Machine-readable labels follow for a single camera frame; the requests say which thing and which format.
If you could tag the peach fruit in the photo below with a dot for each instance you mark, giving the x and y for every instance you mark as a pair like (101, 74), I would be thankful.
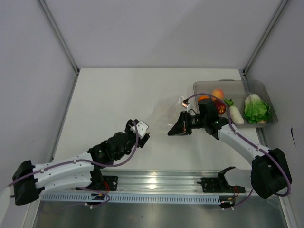
(218, 93)

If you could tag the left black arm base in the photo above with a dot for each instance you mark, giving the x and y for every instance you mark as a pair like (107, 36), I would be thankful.
(106, 183)

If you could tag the green lettuce leaf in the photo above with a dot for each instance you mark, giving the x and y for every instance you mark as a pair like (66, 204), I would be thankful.
(256, 109)

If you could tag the clear zip top bag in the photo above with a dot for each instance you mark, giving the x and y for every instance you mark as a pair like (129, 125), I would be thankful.
(166, 113)

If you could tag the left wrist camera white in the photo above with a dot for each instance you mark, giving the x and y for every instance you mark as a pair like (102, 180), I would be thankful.
(141, 127)

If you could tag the grey slotted cable duct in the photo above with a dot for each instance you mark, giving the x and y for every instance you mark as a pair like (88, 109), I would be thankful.
(133, 198)

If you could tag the orange fruit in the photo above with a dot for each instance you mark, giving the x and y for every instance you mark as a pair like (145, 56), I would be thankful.
(203, 97)

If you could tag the red apple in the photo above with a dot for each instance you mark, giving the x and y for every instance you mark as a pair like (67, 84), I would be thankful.
(220, 106)

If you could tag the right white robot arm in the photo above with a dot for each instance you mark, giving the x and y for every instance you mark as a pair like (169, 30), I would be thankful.
(269, 174)

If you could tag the aluminium mounting rail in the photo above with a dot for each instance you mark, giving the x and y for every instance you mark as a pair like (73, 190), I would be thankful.
(147, 182)

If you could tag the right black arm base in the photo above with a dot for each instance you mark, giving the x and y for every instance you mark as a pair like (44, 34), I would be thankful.
(218, 185)

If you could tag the white daikon radish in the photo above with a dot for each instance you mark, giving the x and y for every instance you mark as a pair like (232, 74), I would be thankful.
(234, 112)

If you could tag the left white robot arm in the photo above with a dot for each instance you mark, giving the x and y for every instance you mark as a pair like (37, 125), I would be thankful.
(82, 171)

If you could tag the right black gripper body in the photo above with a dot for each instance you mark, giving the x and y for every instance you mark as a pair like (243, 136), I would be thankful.
(195, 121)

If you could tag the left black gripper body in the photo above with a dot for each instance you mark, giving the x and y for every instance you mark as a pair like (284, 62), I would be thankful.
(131, 140)

